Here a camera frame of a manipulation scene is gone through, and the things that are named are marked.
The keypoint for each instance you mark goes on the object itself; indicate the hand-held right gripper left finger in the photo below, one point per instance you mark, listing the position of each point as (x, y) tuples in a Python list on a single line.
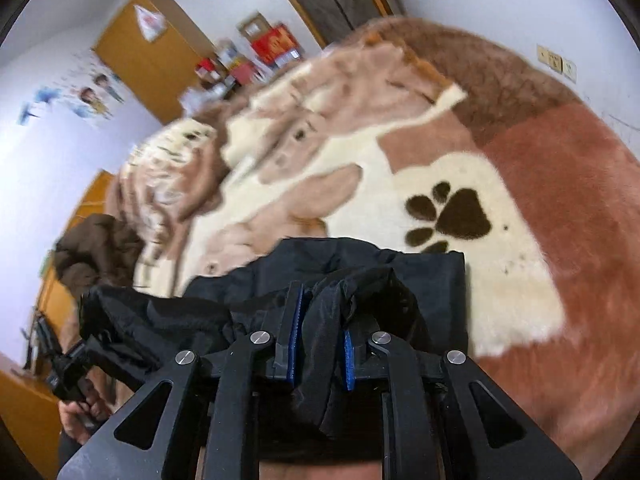
[(295, 340)]

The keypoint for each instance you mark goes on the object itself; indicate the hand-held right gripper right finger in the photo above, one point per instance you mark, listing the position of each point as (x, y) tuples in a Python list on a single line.
[(349, 360)]

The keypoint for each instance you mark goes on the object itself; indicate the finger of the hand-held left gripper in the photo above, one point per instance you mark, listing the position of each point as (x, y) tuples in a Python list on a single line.
[(89, 347)]

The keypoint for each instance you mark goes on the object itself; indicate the black puffer jacket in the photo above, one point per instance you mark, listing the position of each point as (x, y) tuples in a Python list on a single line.
[(415, 285)]

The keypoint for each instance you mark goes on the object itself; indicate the person's left hand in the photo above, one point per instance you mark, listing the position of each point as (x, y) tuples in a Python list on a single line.
[(80, 417)]

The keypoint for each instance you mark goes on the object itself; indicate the brown jacket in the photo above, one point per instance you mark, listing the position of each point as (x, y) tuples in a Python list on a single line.
[(95, 250)]

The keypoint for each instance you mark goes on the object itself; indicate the brown printed plush blanket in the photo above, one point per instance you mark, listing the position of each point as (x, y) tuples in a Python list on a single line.
[(550, 210)]

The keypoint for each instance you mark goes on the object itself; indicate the wooden wardrobe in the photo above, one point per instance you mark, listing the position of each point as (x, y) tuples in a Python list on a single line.
[(130, 65)]

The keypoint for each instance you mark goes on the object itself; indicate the red gift box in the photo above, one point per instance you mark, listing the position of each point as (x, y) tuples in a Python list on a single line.
[(275, 45)]

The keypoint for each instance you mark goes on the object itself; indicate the open cardboard box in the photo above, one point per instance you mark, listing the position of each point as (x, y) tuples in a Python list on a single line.
[(254, 26)]

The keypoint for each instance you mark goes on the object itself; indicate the white plastic bag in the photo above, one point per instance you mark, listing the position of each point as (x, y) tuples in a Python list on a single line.
[(149, 21)]

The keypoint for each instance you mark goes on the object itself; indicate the wooden bed frame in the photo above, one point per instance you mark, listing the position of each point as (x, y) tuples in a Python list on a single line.
[(30, 410)]

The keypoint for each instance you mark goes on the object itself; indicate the cartoon wall sticker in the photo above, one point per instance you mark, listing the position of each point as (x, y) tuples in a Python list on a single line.
[(95, 97)]

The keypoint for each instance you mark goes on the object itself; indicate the beige wall socket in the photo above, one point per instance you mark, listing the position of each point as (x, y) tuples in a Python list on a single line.
[(550, 59), (570, 71)]

